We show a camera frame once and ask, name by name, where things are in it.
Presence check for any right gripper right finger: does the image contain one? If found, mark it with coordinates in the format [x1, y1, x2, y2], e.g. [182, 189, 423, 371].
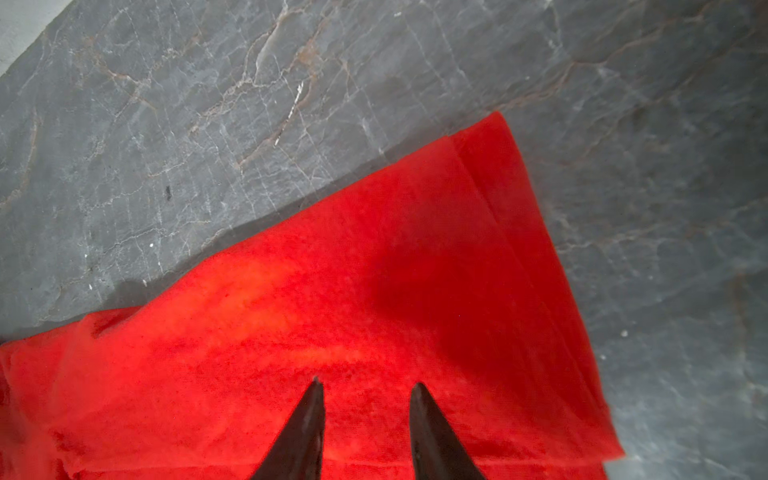
[409, 382, 486, 480]

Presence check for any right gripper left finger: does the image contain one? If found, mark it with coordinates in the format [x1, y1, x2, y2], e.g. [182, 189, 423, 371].
[251, 378, 326, 480]

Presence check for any bright red t-shirt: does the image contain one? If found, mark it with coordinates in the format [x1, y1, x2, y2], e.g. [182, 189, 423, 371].
[1, 113, 624, 479]

